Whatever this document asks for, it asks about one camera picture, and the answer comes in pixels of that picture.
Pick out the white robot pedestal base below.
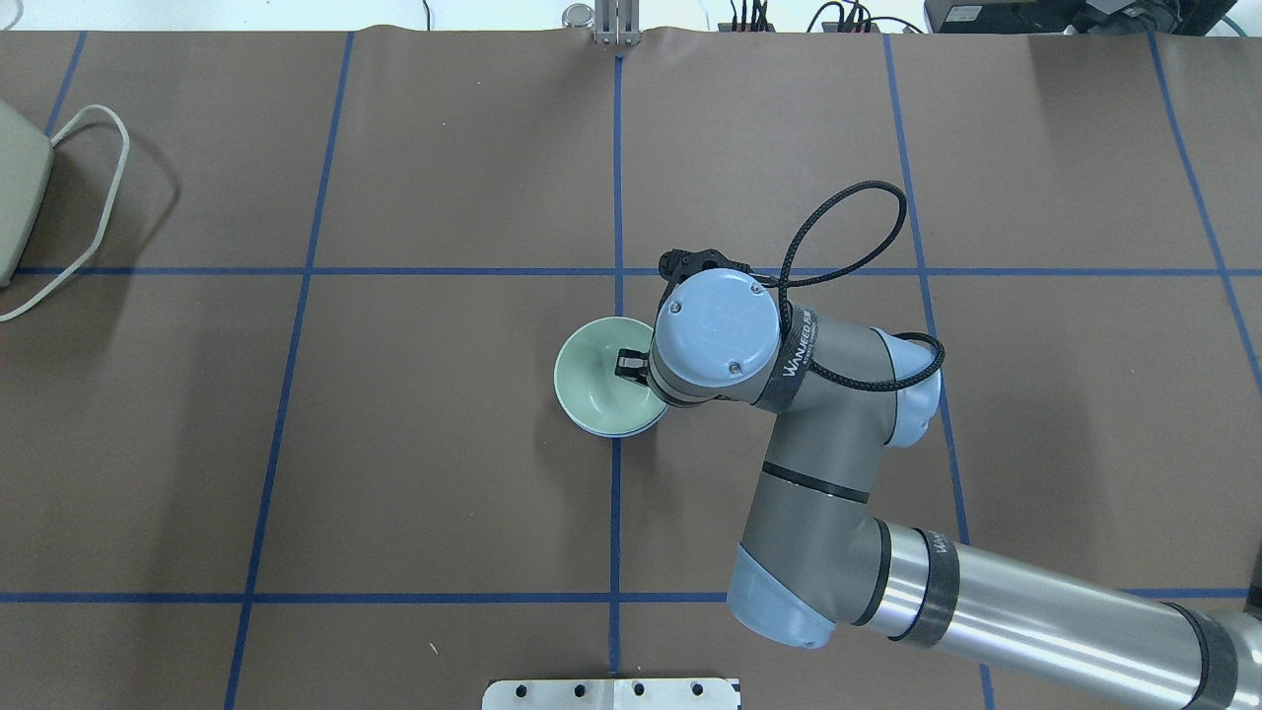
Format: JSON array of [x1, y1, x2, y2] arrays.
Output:
[[481, 677, 743, 709]]

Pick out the blue bowl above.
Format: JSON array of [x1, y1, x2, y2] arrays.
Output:
[[588, 417, 660, 439]]

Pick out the white toaster power cord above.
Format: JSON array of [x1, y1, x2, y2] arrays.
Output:
[[0, 105, 131, 322]]

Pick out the green bowl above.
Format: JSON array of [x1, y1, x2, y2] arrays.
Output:
[[553, 318, 668, 433]]

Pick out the cream toaster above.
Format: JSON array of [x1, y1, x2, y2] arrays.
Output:
[[1, 101, 53, 288]]

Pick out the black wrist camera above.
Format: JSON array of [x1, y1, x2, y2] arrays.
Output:
[[658, 248, 752, 288]]

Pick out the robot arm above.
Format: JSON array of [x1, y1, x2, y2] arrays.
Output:
[[617, 255, 1259, 709]]

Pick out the aluminium camera post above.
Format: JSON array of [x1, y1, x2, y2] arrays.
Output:
[[592, 0, 644, 45]]

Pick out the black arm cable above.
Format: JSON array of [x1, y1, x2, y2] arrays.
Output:
[[777, 180, 947, 392]]

